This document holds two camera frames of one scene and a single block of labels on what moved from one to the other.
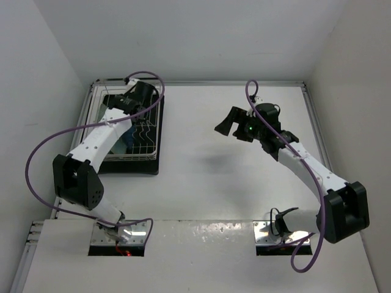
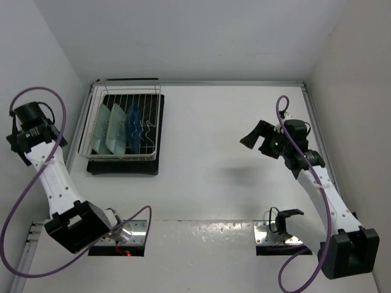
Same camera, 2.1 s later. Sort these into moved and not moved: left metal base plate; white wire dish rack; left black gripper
Moved: left black gripper
Not moved: left metal base plate; white wire dish rack
